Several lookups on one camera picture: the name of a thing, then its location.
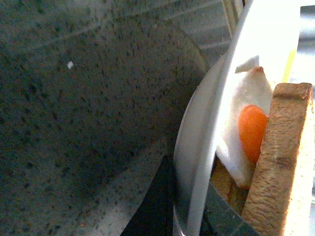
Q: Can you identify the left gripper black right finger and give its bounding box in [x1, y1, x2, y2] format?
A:
[201, 183, 258, 236]

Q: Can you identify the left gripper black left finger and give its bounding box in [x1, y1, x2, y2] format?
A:
[121, 155, 175, 236]

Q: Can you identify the yellow bear tray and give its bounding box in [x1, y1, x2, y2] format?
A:
[282, 49, 297, 83]

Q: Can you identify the bread slice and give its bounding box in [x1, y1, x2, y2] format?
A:
[210, 157, 250, 216]
[242, 83, 315, 236]

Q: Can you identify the fried egg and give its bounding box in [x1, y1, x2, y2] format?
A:
[216, 66, 273, 189]

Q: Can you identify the white round plate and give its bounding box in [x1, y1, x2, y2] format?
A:
[174, 0, 300, 236]

